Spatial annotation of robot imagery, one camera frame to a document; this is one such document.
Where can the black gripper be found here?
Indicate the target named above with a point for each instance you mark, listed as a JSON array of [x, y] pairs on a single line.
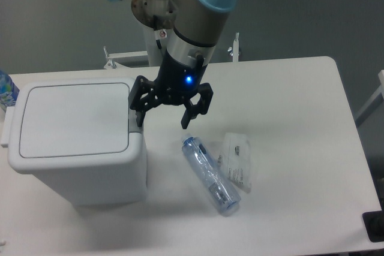
[[175, 85]]

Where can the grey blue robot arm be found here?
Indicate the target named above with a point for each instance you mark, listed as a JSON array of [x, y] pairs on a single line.
[[180, 38]]

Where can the white plastic trash can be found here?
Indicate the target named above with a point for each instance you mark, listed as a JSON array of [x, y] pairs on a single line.
[[80, 138]]

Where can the blue green drink can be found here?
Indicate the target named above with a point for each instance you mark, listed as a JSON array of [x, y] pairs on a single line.
[[9, 91]]

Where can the clear plastic wrapper bag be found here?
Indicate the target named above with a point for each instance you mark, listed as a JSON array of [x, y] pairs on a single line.
[[235, 160]]

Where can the clear blue plastic bottle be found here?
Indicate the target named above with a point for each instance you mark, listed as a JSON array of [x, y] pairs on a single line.
[[223, 194]]

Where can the black device at table edge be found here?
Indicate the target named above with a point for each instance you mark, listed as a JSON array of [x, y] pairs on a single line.
[[374, 225]]

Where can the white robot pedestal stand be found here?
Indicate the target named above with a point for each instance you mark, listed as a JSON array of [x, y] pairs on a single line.
[[181, 27]]

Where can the white frame at right edge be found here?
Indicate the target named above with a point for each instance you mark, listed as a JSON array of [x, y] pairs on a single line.
[[373, 102]]

